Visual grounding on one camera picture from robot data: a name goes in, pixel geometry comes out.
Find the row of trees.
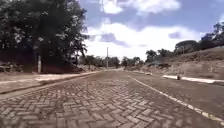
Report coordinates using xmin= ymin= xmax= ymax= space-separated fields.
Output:
xmin=78 ymin=54 xmax=146 ymax=70

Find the tall pale utility pole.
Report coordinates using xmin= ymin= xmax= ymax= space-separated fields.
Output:
xmin=106 ymin=46 xmax=110 ymax=70

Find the red brick paved road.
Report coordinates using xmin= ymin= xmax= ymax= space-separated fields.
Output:
xmin=0 ymin=69 xmax=224 ymax=128

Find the pale painted road line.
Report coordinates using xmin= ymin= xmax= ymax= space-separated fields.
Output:
xmin=127 ymin=75 xmax=224 ymax=124

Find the group of dark trees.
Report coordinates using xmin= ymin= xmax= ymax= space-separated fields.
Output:
xmin=0 ymin=0 xmax=89 ymax=74

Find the pale concrete kerb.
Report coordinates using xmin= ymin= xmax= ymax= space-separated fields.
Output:
xmin=132 ymin=70 xmax=224 ymax=85

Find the dry earth slope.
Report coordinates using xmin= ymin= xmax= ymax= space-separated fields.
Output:
xmin=126 ymin=46 xmax=224 ymax=80

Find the pale concrete pavement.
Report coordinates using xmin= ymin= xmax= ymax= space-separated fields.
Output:
xmin=0 ymin=70 xmax=102 ymax=95

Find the short white post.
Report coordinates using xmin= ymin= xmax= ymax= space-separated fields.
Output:
xmin=37 ymin=55 xmax=43 ymax=74

